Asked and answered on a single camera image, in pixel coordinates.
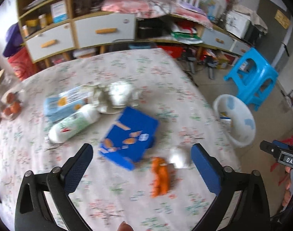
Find white box with ink drawing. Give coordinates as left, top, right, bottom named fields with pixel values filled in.
left=226, top=11, right=251, bottom=39

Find black device with grey handle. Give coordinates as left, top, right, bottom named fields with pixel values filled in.
left=184, top=48, right=197, bottom=74
left=204, top=54, right=220, bottom=79

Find light blue snack pack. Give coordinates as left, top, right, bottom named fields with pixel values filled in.
left=43, top=86, right=94, bottom=123

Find purple hat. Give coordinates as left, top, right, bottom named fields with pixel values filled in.
left=2, top=23, right=25, bottom=57

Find clear bag of oranges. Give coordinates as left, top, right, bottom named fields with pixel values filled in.
left=0, top=69, right=25, bottom=122

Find map poster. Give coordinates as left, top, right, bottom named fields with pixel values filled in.
left=202, top=0, right=224, bottom=20

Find long grey sideboard drawer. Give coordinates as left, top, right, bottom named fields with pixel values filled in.
left=200, top=28, right=235, bottom=51

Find low wooden sideboard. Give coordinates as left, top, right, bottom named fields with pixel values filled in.
left=135, top=13, right=254, bottom=58

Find dried branches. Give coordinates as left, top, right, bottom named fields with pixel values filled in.
left=217, top=0, right=242, bottom=27

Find white tissue ball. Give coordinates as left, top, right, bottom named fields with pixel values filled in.
left=169, top=147, right=192, bottom=169

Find short grey sideboard drawer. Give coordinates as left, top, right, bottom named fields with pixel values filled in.
left=232, top=40, right=251, bottom=56

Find person's right hand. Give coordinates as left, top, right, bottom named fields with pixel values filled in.
left=282, top=165, right=293, bottom=207

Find red flat box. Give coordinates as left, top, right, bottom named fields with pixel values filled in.
left=164, top=46, right=185, bottom=59

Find silver foil wrapper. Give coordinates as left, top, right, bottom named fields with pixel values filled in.
left=92, top=87, right=118, bottom=115

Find black appliance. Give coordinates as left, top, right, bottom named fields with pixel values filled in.
left=244, top=22, right=268, bottom=47

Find pink patterned cloth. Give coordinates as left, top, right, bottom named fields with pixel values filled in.
left=101, top=0, right=214, bottom=29

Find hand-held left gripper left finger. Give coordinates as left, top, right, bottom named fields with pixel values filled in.
left=15, top=143, right=94, bottom=231

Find white plastic bottle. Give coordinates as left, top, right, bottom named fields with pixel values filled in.
left=47, top=103, right=100, bottom=143

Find dark blue cardboard box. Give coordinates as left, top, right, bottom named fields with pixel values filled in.
left=98, top=106, right=160, bottom=172

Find pile of red green bags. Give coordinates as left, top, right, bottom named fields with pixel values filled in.
left=170, top=20, right=202, bottom=44

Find blue and white box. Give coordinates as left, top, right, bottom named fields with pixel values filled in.
left=50, top=0, right=67, bottom=24

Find white bin with blue patches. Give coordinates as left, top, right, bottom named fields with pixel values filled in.
left=213, top=94, right=256, bottom=149

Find person's left hand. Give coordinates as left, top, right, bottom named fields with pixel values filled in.
left=118, top=221, right=135, bottom=231

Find yellow wall notice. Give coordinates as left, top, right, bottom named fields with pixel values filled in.
left=274, top=10, right=291, bottom=29

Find red bag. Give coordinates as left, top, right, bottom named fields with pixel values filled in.
left=7, top=47, right=40, bottom=81

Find wide grey cabinet drawer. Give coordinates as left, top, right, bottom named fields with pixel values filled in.
left=73, top=13, right=137, bottom=49

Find narrow grey cabinet drawer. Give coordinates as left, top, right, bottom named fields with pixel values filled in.
left=26, top=23, right=75, bottom=63

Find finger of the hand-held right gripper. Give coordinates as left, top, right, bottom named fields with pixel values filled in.
left=259, top=140, right=293, bottom=156

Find wooden shelf cabinet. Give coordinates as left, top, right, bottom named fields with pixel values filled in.
left=16, top=0, right=137, bottom=64

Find blue plastic stool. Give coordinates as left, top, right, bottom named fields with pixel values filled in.
left=223, top=47, right=279, bottom=112

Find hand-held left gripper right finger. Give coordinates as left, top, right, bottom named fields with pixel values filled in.
left=191, top=143, right=270, bottom=231

